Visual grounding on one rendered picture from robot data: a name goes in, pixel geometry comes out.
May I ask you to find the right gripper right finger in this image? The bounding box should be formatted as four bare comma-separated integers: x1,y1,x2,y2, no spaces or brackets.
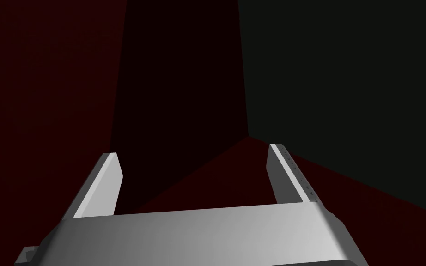
266,144,324,205

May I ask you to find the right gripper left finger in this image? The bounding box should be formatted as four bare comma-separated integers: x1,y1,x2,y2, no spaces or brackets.
62,152,124,221

